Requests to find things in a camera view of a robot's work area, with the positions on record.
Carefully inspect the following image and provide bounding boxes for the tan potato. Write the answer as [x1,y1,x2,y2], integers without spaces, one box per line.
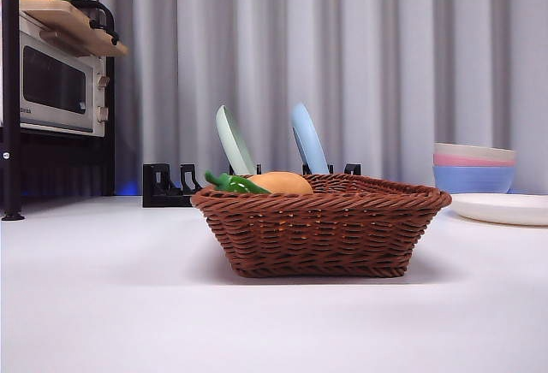
[247,170,315,197]

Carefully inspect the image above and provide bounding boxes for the green cucumber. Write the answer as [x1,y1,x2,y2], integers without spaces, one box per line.
[203,169,273,196]

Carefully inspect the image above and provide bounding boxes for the brown wicker basket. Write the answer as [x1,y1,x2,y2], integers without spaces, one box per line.
[189,172,454,280]

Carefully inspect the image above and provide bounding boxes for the pale blue plate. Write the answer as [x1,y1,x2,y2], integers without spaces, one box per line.
[290,101,331,176]

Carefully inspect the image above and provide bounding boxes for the pale green plate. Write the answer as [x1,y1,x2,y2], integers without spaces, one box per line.
[215,104,259,176]

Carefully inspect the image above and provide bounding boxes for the black dish rack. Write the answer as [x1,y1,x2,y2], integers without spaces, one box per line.
[141,162,363,209]

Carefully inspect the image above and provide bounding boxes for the grey curtain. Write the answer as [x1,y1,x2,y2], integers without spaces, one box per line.
[19,0,548,198]

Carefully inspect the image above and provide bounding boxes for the pink bowl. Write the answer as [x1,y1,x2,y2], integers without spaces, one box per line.
[432,151,516,169]

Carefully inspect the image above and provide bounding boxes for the blue bowl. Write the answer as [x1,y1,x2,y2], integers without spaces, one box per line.
[432,164,516,196]

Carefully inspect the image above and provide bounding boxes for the white plate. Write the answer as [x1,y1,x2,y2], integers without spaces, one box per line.
[448,192,548,227]

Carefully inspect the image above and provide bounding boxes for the cream toaster oven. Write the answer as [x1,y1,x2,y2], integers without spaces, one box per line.
[17,9,109,139]

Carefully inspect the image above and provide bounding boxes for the wooden cutting board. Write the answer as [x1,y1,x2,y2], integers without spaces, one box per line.
[17,0,130,58]

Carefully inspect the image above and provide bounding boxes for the black cutting board cord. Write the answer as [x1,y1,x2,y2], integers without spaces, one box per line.
[88,19,120,46]

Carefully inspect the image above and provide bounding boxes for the black metal shelf frame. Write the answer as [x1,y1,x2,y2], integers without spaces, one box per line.
[0,0,117,222]

